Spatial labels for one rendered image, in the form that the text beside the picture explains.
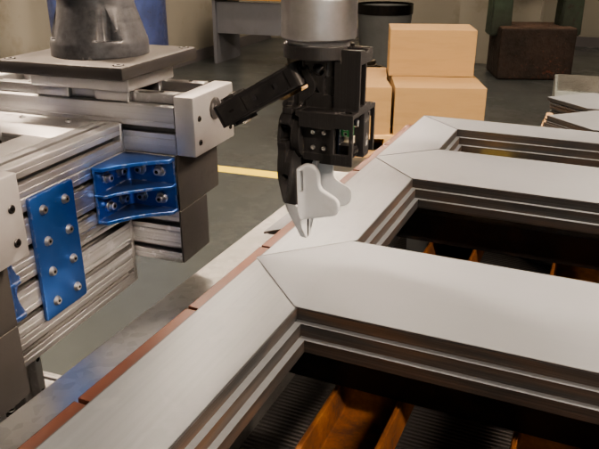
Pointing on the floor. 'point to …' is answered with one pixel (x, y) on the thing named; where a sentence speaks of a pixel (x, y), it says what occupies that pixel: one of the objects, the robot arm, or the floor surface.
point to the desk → (241, 24)
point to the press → (532, 42)
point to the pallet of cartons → (425, 77)
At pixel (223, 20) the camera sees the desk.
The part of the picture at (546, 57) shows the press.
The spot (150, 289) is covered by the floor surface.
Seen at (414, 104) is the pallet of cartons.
